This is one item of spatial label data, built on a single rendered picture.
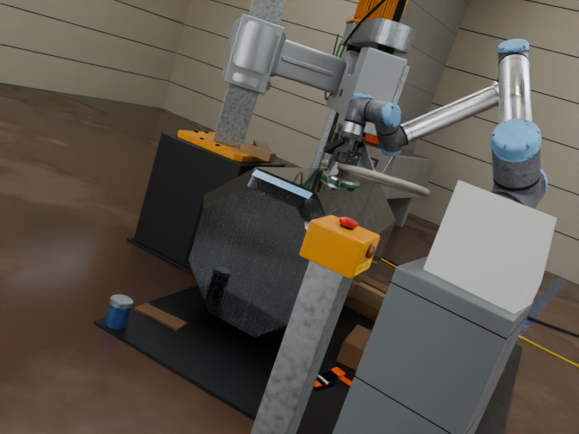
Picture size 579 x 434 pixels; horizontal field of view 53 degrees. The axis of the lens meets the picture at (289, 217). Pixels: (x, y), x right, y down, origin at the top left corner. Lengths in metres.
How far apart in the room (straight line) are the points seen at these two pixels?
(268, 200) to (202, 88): 7.54
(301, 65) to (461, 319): 2.19
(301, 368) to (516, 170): 1.07
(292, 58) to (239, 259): 1.40
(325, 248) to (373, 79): 2.03
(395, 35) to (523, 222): 1.47
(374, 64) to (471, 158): 4.99
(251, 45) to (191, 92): 6.79
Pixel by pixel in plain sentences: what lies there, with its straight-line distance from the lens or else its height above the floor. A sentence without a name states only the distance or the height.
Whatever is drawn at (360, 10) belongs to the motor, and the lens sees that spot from 3.81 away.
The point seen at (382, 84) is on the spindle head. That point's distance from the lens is 3.11.
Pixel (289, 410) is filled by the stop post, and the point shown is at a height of 0.67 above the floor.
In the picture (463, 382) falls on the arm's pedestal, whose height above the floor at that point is 0.60.
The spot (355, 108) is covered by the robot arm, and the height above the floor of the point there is 1.27.
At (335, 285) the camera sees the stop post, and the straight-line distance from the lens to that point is 1.18.
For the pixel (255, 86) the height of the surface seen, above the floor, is 1.18.
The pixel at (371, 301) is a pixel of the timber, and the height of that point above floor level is 0.13.
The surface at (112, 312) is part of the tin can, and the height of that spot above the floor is 0.09.
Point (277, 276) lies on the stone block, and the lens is 2.76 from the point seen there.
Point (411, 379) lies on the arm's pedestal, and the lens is 2.03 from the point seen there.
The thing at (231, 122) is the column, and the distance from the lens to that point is 3.67.
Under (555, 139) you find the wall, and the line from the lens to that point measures 7.79.
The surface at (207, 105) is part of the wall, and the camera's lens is 10.07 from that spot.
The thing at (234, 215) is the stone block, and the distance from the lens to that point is 2.83.
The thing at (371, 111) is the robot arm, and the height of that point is 1.29.
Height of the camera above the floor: 1.35
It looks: 14 degrees down
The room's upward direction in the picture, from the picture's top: 18 degrees clockwise
